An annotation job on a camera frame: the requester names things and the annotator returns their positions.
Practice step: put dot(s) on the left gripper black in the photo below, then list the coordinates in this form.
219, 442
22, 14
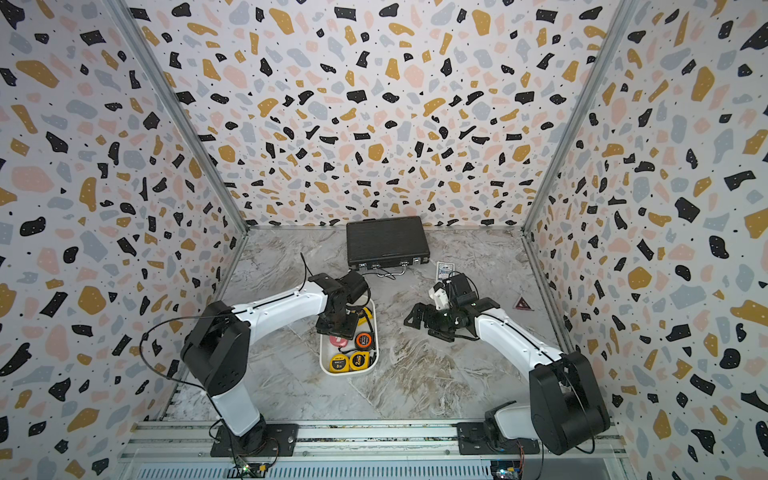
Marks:
326, 329

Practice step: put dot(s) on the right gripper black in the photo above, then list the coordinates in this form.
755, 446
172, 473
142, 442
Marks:
428, 323

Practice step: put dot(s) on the pink tape measure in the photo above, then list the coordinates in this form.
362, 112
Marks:
338, 342

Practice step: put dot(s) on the orange black tape measure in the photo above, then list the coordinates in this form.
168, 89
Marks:
364, 341

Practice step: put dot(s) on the yellow tape measure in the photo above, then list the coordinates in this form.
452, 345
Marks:
359, 361
339, 363
365, 317

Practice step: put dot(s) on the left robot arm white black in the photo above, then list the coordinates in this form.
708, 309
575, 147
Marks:
216, 352

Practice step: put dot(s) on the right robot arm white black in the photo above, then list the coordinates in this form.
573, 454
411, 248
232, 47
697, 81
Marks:
564, 408

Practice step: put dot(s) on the white plastic storage box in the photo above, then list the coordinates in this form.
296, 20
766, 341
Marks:
327, 351

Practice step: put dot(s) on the playing card deck box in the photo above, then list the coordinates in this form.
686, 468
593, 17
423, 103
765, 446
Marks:
444, 270

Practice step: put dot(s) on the black metal-trimmed carrying case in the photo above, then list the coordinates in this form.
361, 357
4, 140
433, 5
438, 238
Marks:
386, 243

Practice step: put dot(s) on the red triangle sticker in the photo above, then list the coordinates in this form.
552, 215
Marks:
523, 305

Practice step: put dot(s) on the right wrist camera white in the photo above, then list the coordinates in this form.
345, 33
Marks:
439, 296

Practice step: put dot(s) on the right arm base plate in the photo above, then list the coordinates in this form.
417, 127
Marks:
480, 438

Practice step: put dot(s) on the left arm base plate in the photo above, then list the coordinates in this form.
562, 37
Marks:
263, 440

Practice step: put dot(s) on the aluminium front rail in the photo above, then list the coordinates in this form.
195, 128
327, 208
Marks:
324, 440

